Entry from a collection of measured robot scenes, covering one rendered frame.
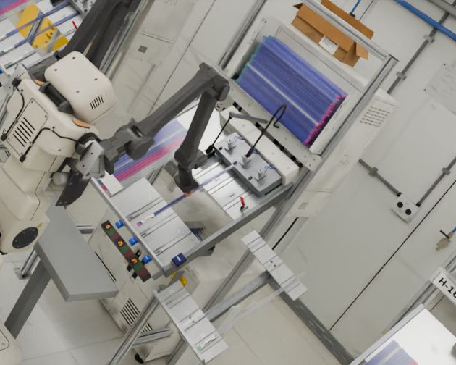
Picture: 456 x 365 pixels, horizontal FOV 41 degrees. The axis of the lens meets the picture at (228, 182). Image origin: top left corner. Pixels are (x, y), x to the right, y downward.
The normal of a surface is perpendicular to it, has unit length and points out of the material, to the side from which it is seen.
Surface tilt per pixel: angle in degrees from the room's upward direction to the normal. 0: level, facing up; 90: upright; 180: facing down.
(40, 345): 0
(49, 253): 0
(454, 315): 90
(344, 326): 90
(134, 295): 90
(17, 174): 82
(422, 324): 44
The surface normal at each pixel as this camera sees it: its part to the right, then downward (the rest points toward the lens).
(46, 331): 0.52, -0.77
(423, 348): -0.04, -0.57
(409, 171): -0.60, -0.03
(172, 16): 0.61, 0.63
